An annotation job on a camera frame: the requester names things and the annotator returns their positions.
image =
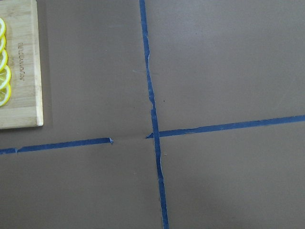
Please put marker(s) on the bamboo cutting board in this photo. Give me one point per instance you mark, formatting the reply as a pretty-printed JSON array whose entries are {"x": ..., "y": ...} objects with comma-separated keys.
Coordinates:
[{"x": 25, "y": 107}]

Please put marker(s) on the lemon slice one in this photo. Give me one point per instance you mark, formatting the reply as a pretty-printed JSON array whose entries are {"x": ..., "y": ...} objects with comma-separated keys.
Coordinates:
[{"x": 5, "y": 94}]

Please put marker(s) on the lemon slice two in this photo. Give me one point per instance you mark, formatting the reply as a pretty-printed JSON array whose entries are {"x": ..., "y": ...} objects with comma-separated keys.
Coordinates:
[{"x": 5, "y": 76}]

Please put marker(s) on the lemon slice three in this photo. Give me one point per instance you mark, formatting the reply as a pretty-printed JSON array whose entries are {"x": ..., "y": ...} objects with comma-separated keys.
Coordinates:
[{"x": 3, "y": 59}]

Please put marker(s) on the lemon slice four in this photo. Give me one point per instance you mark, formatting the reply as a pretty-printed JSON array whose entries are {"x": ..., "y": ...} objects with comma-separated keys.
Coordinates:
[{"x": 2, "y": 43}]

